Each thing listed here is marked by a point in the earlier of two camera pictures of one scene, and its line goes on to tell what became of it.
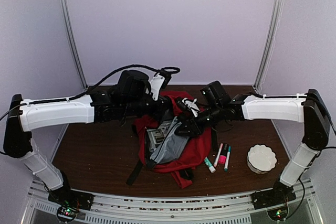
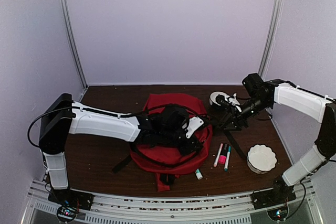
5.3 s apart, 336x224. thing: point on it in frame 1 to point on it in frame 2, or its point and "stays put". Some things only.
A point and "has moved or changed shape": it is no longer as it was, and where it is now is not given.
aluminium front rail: [305, 209] stays put
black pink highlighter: [222, 156] stays put
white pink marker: [218, 155] stays put
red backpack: [178, 140] has moved or changed shape
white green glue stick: [212, 169] to [198, 174]
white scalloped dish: [261, 159] stays put
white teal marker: [226, 165] stays put
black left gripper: [164, 104] to [189, 148]
